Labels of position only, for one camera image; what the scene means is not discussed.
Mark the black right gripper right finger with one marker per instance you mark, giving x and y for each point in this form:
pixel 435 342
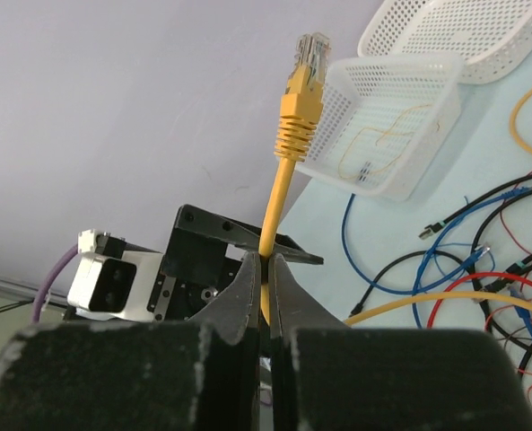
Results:
pixel 328 376

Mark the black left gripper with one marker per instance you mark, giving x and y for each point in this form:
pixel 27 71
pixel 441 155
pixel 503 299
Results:
pixel 211 271

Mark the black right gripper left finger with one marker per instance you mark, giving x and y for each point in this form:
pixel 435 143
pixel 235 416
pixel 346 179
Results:
pixel 198 374

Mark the translucent basket front left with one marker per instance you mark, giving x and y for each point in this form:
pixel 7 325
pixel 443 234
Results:
pixel 384 119

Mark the white basket back left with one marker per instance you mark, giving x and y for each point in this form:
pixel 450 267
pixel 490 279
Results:
pixel 492 37

